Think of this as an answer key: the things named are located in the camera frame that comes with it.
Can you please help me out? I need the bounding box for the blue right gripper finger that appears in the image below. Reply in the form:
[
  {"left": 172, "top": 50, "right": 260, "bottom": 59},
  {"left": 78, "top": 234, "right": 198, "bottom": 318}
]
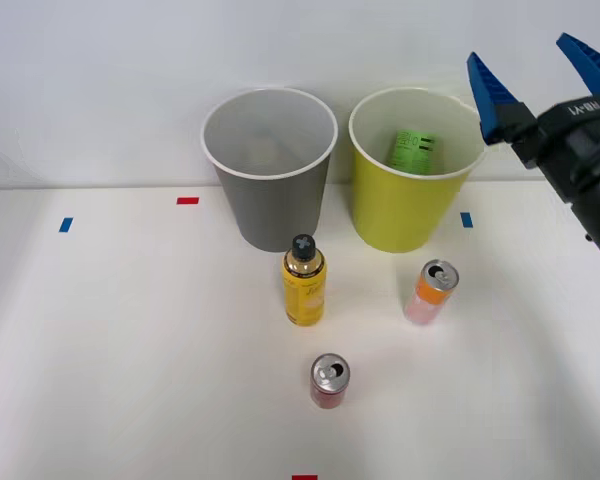
[
  {"left": 555, "top": 32, "right": 600, "bottom": 97},
  {"left": 466, "top": 50, "right": 541, "bottom": 170}
]

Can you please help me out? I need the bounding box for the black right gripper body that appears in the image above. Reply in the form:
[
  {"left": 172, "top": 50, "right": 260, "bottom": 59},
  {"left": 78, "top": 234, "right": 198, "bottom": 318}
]
[{"left": 535, "top": 88, "right": 600, "bottom": 205}]

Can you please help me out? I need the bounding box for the green plastic bottle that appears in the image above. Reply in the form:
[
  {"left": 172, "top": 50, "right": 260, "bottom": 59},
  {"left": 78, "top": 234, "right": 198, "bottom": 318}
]
[{"left": 383, "top": 129, "right": 444, "bottom": 176}]

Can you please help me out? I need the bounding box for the yellow-green plastic waste bin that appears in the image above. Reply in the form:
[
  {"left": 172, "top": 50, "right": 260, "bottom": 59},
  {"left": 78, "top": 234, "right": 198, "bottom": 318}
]
[{"left": 347, "top": 86, "right": 489, "bottom": 254}]

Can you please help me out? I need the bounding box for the orange and pink drink can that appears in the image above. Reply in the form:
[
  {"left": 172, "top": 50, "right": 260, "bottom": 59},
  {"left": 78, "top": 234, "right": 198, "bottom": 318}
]
[{"left": 403, "top": 258, "right": 460, "bottom": 327}]

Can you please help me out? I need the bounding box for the grey plastic waste bin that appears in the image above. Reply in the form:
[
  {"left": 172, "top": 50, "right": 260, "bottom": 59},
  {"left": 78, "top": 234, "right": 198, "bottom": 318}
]
[{"left": 201, "top": 87, "right": 339, "bottom": 254}]

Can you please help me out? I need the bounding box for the yellow bottle with black cap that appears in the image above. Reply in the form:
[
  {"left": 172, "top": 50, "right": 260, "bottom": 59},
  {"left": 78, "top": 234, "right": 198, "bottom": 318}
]
[{"left": 281, "top": 233, "right": 328, "bottom": 327}]

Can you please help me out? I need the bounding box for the red drink can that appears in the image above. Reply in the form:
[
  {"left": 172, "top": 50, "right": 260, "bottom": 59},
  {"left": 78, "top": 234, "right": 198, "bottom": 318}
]
[{"left": 309, "top": 352, "right": 352, "bottom": 410}]

